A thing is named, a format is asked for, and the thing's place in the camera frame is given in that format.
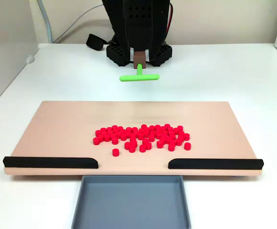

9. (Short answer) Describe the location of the grey shallow tray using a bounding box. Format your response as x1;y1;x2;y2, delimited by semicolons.
71;175;192;229

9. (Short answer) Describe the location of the grey corrugated tube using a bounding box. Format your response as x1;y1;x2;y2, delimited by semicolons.
37;0;55;44

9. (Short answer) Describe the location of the black edge rail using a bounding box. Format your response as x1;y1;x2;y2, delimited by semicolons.
2;156;99;169
168;158;265;170

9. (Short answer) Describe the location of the green T-shaped pusher tool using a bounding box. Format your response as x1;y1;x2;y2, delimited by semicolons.
119;50;160;83

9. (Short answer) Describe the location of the red thin cable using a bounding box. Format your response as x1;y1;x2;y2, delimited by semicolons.
166;2;174;33

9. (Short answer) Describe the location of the red granule pile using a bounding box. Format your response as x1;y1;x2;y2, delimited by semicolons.
92;124;192;157

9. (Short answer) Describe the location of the white thin cable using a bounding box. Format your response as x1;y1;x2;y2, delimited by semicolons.
53;3;105;44

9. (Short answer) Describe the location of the beige flat board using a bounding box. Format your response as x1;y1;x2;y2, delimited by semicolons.
3;101;264;178

